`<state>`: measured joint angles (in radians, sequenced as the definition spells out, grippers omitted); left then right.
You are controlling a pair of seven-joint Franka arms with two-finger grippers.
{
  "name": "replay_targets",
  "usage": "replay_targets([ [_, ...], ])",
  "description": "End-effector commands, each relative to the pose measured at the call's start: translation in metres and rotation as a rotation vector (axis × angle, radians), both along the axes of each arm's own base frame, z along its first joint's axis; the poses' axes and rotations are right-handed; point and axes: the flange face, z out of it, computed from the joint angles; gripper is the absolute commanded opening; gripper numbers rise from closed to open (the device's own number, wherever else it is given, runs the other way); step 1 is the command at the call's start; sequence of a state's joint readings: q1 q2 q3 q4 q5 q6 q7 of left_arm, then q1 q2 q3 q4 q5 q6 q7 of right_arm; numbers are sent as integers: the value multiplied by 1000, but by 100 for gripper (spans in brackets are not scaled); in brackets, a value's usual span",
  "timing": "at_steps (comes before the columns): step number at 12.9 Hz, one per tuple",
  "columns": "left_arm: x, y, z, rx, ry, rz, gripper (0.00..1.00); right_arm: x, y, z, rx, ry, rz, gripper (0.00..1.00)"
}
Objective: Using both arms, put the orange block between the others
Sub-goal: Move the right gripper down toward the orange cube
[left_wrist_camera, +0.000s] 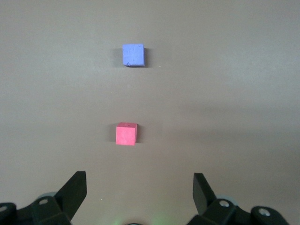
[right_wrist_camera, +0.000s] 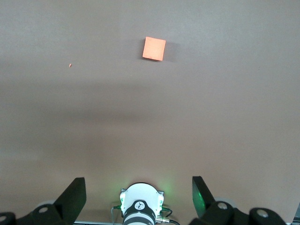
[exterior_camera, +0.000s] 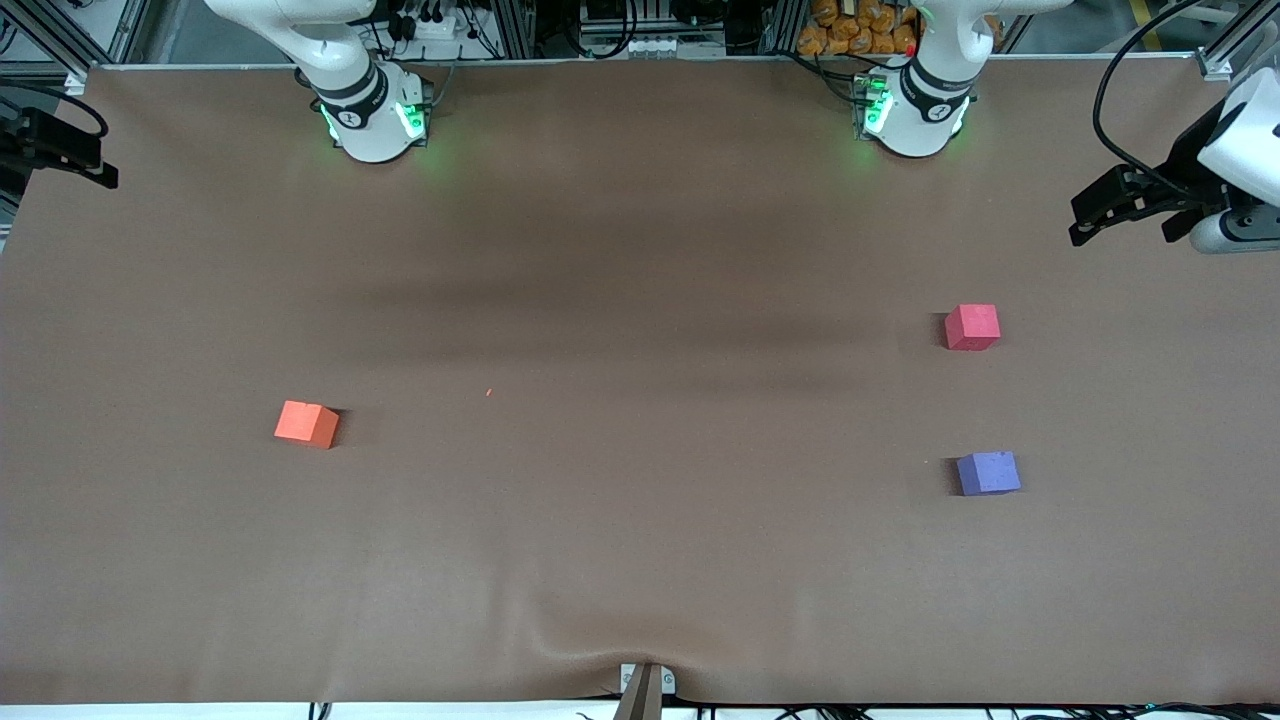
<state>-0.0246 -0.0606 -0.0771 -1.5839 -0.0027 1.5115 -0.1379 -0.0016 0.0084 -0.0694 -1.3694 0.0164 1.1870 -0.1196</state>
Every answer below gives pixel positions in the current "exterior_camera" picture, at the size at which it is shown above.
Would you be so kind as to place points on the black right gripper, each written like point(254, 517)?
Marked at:
point(28, 140)

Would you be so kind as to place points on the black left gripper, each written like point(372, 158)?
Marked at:
point(1183, 160)

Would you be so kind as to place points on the orange foam block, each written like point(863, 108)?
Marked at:
point(305, 423)

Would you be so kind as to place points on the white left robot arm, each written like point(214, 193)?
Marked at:
point(925, 110)

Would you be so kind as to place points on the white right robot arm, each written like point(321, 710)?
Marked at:
point(360, 100)

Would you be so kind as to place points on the red foam block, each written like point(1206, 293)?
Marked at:
point(972, 327)

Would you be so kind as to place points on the purple foam block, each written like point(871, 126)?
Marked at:
point(988, 473)

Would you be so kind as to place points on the bag of orange items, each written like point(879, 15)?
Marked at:
point(855, 28)

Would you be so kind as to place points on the white power strip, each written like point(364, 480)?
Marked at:
point(650, 47)

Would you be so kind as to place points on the brown table mat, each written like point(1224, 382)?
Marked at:
point(600, 520)

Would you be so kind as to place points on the aluminium frame post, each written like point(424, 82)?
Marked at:
point(60, 40)
point(1230, 45)

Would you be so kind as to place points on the metal table clamp bracket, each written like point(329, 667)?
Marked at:
point(645, 690)

